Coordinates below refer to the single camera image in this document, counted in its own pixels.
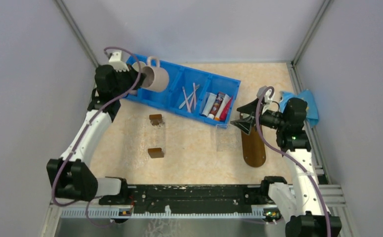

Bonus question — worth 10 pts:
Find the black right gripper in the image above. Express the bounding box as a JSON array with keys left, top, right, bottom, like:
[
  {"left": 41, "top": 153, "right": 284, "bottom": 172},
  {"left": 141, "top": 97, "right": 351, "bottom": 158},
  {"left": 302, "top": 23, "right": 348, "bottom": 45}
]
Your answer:
[{"left": 230, "top": 97, "right": 288, "bottom": 134}]

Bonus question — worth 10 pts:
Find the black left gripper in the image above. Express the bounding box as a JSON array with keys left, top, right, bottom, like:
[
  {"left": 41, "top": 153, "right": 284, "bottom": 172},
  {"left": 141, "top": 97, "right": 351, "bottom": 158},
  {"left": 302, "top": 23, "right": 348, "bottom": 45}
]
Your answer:
[{"left": 112, "top": 62, "right": 146, "bottom": 97}]

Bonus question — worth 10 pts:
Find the clear textured acrylic tray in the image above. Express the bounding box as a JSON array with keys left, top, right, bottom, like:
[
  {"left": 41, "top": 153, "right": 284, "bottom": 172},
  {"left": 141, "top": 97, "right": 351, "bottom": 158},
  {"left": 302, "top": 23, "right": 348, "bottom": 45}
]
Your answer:
[{"left": 214, "top": 124, "right": 241, "bottom": 152}]

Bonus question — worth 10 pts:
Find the grey ceramic mug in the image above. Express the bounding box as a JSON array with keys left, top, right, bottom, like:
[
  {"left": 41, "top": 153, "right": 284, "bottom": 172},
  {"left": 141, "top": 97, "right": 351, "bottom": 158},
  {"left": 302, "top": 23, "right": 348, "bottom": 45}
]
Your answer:
[{"left": 141, "top": 56, "right": 170, "bottom": 92}]

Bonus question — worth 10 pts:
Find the clear holder with wooden ends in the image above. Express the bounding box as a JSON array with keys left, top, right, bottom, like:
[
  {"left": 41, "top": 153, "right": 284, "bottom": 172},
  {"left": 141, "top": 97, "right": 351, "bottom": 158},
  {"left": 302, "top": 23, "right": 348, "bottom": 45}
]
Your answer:
[{"left": 144, "top": 114, "right": 166, "bottom": 159}]

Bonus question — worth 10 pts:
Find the cream speckled ceramic mug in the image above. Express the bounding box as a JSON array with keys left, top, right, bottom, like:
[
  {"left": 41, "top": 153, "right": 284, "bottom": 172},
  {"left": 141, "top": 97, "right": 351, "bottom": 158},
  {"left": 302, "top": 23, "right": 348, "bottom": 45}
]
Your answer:
[{"left": 132, "top": 61, "right": 147, "bottom": 72}]

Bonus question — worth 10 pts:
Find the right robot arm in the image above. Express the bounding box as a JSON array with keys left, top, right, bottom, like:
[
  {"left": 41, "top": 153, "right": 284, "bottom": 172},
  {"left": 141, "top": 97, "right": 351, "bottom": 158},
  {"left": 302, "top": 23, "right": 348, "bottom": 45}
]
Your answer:
[{"left": 231, "top": 98, "right": 342, "bottom": 237}]

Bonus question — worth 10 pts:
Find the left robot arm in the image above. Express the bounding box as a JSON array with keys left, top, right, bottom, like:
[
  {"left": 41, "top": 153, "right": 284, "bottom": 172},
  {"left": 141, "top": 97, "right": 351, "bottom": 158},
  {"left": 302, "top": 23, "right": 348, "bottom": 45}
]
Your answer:
[{"left": 46, "top": 65, "right": 146, "bottom": 206}]

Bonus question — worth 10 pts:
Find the brown oval wooden tray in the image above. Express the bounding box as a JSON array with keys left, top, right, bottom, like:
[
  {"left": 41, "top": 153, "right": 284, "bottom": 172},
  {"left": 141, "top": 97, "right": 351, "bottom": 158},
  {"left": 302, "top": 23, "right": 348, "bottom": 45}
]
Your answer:
[{"left": 241, "top": 126, "right": 266, "bottom": 168}]

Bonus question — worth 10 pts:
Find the light pink toothbrush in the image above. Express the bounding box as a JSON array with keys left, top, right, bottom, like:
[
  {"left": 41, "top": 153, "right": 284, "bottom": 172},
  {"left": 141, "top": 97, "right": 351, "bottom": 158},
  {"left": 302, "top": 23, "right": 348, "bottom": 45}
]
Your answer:
[{"left": 193, "top": 82, "right": 197, "bottom": 110}]

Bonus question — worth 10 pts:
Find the white tube orange cap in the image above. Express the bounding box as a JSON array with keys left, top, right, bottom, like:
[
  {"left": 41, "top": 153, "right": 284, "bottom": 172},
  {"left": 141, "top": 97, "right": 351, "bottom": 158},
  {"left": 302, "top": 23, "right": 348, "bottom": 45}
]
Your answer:
[{"left": 214, "top": 94, "right": 230, "bottom": 121}]

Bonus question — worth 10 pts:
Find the blue divided storage bin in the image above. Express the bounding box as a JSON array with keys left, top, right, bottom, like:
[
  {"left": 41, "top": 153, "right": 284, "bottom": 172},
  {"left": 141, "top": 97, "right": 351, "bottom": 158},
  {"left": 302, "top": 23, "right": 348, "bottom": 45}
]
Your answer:
[{"left": 126, "top": 61, "right": 241, "bottom": 126}]

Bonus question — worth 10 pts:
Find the white tube black cap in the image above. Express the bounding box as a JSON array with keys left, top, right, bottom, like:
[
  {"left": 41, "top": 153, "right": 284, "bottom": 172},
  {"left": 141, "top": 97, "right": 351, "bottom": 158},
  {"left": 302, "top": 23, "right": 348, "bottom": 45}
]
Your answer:
[{"left": 201, "top": 93, "right": 217, "bottom": 117}]

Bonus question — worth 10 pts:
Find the blue crumpled cloth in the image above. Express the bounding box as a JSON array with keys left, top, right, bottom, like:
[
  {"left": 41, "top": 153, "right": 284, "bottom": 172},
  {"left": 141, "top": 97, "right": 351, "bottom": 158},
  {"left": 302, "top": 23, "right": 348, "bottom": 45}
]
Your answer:
[{"left": 279, "top": 89, "right": 319, "bottom": 127}]

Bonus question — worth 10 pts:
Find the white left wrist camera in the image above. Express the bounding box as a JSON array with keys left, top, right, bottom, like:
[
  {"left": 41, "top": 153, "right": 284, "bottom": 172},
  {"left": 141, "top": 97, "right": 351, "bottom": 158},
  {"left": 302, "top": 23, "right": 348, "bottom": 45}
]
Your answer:
[{"left": 109, "top": 51, "right": 129, "bottom": 72}]

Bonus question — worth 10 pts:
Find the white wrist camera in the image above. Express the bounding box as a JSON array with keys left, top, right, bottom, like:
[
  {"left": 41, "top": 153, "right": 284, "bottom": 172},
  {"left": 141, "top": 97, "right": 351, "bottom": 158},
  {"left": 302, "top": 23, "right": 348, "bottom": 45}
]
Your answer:
[
  {"left": 256, "top": 86, "right": 275, "bottom": 105},
  {"left": 109, "top": 51, "right": 129, "bottom": 72}
]

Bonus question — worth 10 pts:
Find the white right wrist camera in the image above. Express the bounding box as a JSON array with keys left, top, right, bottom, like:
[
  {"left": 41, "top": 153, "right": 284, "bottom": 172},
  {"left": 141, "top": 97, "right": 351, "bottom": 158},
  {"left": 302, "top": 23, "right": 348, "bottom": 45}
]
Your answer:
[{"left": 256, "top": 86, "right": 275, "bottom": 105}]

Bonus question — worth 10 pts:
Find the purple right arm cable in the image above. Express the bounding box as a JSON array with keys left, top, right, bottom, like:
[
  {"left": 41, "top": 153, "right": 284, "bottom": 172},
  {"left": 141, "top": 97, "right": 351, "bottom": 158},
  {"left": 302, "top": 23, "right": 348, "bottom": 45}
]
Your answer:
[{"left": 255, "top": 86, "right": 332, "bottom": 237}]

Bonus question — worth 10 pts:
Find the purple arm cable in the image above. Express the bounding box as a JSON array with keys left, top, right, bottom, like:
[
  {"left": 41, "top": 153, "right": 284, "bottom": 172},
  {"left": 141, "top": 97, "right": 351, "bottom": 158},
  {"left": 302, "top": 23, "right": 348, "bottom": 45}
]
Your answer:
[
  {"left": 51, "top": 46, "right": 143, "bottom": 228},
  {"left": 255, "top": 86, "right": 332, "bottom": 237}
]

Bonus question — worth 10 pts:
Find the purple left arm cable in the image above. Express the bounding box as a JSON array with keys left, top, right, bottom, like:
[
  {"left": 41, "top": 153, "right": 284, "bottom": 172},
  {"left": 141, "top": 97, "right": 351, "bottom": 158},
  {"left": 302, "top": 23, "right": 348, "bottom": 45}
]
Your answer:
[{"left": 51, "top": 46, "right": 143, "bottom": 228}]

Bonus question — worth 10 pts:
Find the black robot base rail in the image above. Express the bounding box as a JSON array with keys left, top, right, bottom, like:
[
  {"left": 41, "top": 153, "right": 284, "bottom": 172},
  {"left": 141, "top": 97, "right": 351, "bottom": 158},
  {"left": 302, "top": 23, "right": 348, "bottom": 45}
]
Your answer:
[{"left": 98, "top": 176, "right": 287, "bottom": 214}]

